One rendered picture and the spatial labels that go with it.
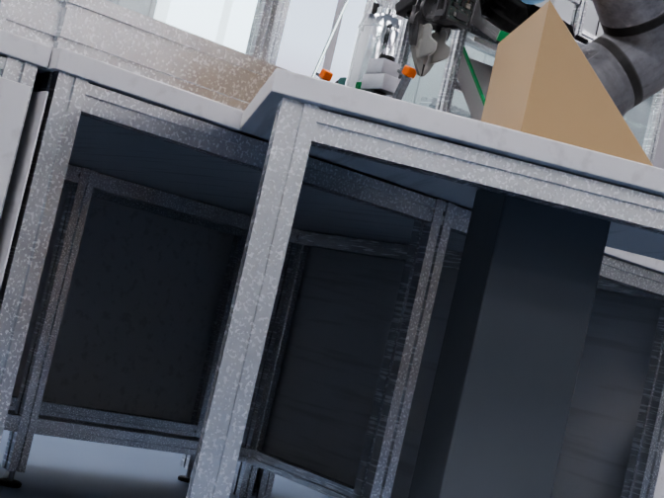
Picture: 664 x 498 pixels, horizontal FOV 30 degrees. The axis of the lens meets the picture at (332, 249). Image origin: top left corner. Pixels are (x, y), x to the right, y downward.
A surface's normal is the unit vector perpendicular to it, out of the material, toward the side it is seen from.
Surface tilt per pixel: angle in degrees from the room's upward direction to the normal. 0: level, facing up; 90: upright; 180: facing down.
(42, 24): 90
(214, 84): 90
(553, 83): 90
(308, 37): 90
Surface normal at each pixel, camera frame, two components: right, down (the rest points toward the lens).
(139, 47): 0.61, 0.09
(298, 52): 0.17, -0.02
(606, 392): -0.76, -0.21
